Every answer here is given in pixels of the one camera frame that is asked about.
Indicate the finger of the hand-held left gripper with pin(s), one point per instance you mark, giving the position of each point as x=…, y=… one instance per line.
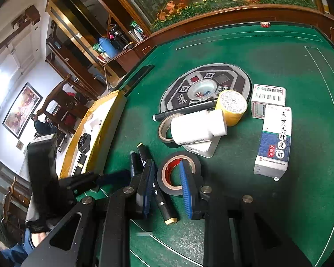
x=114, y=177

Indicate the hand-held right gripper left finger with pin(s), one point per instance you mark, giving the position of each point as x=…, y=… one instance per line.
x=149, y=189

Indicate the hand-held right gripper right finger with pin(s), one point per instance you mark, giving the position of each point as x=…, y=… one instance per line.
x=185, y=186

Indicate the black tape roll red core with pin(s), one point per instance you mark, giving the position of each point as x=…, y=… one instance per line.
x=162, y=178

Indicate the black marker gold ends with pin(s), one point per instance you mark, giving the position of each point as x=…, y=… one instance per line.
x=164, y=205

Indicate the yellow cardboard box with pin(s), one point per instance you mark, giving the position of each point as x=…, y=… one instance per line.
x=108, y=122

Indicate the thick black marker white ends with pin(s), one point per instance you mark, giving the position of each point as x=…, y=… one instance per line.
x=183, y=110

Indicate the yellow can with silver lid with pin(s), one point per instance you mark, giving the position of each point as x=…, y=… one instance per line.
x=231, y=118

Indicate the person's left forearm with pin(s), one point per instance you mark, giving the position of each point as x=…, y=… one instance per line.
x=19, y=253

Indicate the slim black marker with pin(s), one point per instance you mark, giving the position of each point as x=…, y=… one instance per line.
x=134, y=162

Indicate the white square device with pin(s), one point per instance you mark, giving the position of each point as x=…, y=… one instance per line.
x=200, y=149

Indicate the brown tape roll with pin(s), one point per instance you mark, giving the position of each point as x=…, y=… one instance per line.
x=162, y=133

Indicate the white foam insert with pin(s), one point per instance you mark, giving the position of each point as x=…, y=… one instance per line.
x=96, y=122

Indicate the white plastic bottle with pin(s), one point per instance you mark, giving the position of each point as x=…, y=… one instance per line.
x=194, y=129

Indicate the dark wooden chair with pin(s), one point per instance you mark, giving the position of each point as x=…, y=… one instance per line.
x=61, y=97

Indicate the blue white medicine box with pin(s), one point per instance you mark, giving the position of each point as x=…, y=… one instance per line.
x=275, y=144

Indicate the round grey table control panel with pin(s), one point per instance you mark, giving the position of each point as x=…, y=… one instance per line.
x=183, y=83

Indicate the white green medicine box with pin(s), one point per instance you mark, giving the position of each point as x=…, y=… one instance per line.
x=267, y=97

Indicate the blue thermos jug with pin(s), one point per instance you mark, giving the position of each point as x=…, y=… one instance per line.
x=107, y=46

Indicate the green packet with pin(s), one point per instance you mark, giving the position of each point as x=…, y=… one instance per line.
x=95, y=47

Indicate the black thermos jug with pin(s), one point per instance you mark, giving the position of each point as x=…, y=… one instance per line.
x=117, y=36

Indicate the wooden shelf unit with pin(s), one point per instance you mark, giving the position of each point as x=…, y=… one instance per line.
x=72, y=33

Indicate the silver steel bottle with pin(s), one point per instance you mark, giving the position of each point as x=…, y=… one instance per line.
x=133, y=35

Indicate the green label bottle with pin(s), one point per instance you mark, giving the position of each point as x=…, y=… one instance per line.
x=138, y=29

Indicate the small red white round object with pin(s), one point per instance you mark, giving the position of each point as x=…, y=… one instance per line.
x=265, y=24

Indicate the framed wall painting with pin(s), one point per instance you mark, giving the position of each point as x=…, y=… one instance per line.
x=22, y=110

